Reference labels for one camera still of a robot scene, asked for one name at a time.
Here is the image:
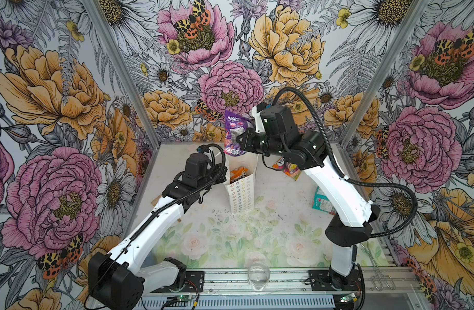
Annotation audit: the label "aluminium front rail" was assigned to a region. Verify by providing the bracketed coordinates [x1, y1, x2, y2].
[90, 268, 420, 298]

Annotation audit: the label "white paper bag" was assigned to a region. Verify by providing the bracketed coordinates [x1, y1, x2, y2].
[224, 152, 258, 214]

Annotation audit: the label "red Fox's candy packet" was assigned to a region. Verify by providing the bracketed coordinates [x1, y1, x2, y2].
[272, 158, 301, 180]

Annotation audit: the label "teal snack packet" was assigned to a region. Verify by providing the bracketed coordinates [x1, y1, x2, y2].
[312, 187, 336, 215]

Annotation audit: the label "purple snack packet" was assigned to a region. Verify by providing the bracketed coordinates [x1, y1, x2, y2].
[224, 110, 253, 157]

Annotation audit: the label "metal tongs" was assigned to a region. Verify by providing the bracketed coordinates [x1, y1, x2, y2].
[361, 242, 397, 291]

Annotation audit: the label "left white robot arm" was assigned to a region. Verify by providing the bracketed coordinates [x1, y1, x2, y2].
[88, 144, 227, 309]

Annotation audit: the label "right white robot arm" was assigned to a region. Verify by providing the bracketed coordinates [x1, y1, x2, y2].
[236, 105, 380, 289]

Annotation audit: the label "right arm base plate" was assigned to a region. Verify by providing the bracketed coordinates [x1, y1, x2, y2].
[304, 269, 364, 291]

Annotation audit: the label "clear plastic cup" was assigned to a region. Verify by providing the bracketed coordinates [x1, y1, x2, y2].
[248, 261, 270, 291]

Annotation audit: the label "left black cable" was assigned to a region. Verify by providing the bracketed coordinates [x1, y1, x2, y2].
[126, 143, 227, 241]

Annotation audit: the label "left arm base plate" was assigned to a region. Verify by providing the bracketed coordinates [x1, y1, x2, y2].
[154, 271, 205, 293]

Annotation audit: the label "wooden block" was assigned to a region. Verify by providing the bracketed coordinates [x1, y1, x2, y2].
[151, 195, 162, 207]

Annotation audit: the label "right black corrugated cable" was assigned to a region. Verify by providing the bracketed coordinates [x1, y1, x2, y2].
[271, 87, 418, 239]

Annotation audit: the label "orange snack packet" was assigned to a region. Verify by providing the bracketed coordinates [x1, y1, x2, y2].
[230, 167, 249, 183]

